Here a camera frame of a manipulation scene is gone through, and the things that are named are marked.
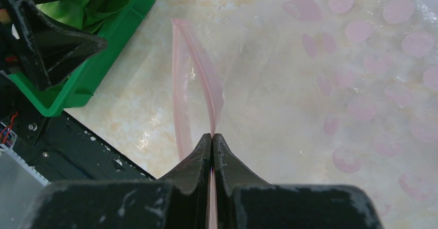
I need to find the clear zip top bag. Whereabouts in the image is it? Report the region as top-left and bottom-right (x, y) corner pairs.
(171, 0), (437, 228)

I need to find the green bok choy vegetable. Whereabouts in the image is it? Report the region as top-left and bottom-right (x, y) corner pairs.
(37, 0), (130, 33)

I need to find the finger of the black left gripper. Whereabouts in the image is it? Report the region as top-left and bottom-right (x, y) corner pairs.
(1, 0), (107, 91)

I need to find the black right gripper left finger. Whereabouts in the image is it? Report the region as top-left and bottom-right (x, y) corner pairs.
(20, 133), (212, 228)

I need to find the green plastic tray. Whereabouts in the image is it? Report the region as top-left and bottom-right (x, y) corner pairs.
(9, 0), (156, 117)

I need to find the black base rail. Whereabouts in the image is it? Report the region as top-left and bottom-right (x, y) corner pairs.
(1, 75), (155, 181)

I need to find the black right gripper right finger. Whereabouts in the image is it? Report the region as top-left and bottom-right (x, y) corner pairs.
(212, 134), (383, 228)

